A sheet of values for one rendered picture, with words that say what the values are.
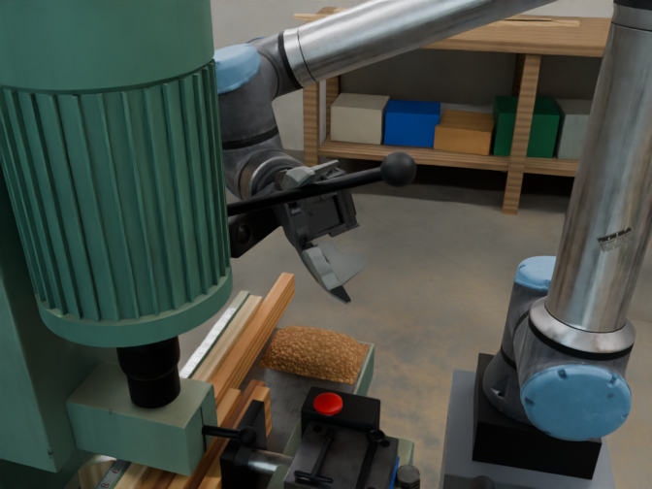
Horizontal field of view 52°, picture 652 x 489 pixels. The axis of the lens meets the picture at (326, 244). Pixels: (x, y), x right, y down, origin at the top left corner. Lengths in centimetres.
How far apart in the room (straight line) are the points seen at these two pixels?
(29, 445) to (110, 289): 26
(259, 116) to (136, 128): 44
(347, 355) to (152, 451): 32
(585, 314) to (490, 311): 171
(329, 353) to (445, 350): 156
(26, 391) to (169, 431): 14
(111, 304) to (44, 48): 20
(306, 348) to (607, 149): 47
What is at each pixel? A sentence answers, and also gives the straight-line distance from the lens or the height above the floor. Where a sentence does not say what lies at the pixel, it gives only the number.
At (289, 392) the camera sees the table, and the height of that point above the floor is 90.
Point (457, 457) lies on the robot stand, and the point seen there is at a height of 55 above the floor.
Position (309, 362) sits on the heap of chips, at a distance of 93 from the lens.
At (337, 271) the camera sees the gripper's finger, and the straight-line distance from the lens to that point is 76.
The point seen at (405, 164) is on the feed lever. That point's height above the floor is 127.
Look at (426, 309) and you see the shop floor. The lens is 266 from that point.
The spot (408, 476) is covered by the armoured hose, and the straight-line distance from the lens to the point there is 72.
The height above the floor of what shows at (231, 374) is 94.
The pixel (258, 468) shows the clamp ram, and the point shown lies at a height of 95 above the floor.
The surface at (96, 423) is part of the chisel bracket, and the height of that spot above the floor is 101.
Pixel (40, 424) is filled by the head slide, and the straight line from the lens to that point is 73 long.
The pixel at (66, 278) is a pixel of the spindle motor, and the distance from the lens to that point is 57.
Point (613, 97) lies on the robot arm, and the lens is 90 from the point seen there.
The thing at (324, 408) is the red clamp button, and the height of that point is 102.
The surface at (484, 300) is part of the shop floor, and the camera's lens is 276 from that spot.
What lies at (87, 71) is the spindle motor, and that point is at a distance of 48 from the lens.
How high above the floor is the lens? 151
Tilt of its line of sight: 29 degrees down
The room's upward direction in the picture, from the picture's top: straight up
